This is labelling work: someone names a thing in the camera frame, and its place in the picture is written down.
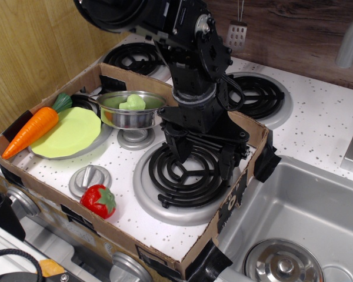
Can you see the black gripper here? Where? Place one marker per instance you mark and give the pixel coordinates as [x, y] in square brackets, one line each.
[204, 120]

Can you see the light green plastic plate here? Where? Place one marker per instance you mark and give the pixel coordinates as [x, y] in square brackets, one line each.
[76, 129]

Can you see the orange toy carrot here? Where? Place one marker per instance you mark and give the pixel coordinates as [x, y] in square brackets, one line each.
[38, 125]

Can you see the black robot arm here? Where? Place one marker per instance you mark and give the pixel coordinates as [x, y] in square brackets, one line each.
[186, 39]

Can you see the front right black burner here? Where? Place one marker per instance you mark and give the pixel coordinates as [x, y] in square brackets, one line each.
[194, 183]

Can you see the black burner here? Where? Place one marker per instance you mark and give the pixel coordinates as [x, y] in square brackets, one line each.
[261, 97]
[82, 101]
[194, 183]
[141, 58]

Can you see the silver stove knob middle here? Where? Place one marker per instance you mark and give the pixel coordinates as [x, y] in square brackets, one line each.
[135, 139]

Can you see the silver stove knob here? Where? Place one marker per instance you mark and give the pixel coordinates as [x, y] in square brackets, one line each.
[135, 139]
[88, 176]

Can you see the back right black burner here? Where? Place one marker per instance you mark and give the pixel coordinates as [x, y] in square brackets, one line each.
[261, 97]

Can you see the green toy broccoli piece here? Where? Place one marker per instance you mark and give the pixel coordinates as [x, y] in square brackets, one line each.
[133, 102]

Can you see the small steel pot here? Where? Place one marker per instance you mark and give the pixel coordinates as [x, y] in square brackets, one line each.
[112, 116]

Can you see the back left black burner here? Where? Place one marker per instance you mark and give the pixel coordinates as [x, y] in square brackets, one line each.
[141, 58]

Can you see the grey sink basin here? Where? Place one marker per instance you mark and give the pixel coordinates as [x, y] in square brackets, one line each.
[300, 203]

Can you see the hanging metal spatula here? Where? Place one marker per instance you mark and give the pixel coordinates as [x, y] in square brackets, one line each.
[237, 30]

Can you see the red toy strawberry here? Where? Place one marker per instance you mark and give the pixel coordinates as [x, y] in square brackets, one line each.
[100, 200]

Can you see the silver stove knob front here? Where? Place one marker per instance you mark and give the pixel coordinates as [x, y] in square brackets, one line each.
[88, 176]

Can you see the front left black burner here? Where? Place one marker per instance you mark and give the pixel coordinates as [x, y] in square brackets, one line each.
[82, 101]

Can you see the steel pot lid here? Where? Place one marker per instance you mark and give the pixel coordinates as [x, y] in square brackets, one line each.
[281, 260]

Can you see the silver oven dial right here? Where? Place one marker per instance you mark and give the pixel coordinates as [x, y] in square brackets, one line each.
[125, 268]

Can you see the silver oven dial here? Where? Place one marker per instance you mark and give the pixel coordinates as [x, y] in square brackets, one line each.
[22, 205]
[125, 268]

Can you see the silver oven dial left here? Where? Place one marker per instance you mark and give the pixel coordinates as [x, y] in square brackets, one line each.
[22, 205]

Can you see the silver faucet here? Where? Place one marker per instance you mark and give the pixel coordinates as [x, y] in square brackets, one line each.
[344, 57]

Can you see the black clamp device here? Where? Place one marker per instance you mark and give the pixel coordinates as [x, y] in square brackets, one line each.
[8, 219]

